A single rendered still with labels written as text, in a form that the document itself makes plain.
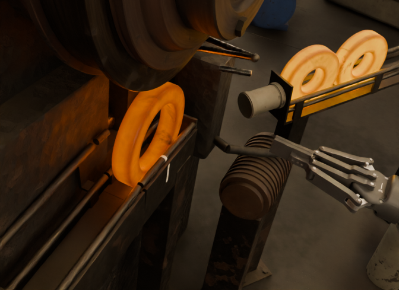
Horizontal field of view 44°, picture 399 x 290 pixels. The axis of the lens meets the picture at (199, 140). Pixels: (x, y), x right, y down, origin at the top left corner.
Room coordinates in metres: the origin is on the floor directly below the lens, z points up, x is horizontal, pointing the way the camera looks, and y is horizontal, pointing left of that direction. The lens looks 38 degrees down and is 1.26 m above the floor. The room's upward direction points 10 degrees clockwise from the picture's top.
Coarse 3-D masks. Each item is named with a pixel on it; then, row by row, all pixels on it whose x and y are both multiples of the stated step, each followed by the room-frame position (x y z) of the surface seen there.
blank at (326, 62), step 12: (312, 48) 1.00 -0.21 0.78; (324, 48) 1.01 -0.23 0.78; (300, 60) 0.96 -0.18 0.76; (312, 60) 0.97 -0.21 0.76; (324, 60) 1.00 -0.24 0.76; (336, 60) 1.02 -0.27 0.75; (288, 72) 0.96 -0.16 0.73; (300, 72) 0.96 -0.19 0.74; (324, 72) 1.01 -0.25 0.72; (336, 72) 1.03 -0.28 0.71; (300, 84) 0.97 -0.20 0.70; (312, 84) 1.01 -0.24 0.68; (324, 84) 1.01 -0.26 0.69; (300, 96) 0.97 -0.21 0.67
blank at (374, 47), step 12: (360, 36) 1.07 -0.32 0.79; (372, 36) 1.08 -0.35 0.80; (348, 48) 1.05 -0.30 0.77; (360, 48) 1.06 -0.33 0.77; (372, 48) 1.08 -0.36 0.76; (384, 48) 1.11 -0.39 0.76; (348, 60) 1.04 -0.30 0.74; (372, 60) 1.10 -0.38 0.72; (348, 72) 1.05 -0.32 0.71; (360, 72) 1.09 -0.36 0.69; (336, 84) 1.05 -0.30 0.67
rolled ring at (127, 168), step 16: (144, 96) 0.62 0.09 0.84; (160, 96) 0.63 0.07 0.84; (176, 96) 0.68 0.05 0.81; (128, 112) 0.59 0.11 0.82; (144, 112) 0.59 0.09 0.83; (160, 112) 0.70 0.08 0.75; (176, 112) 0.69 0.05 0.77; (128, 128) 0.57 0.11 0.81; (144, 128) 0.58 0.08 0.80; (160, 128) 0.69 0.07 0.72; (176, 128) 0.70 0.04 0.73; (128, 144) 0.56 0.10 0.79; (160, 144) 0.67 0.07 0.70; (112, 160) 0.56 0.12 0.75; (128, 160) 0.55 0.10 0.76; (144, 160) 0.64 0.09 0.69; (128, 176) 0.55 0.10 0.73
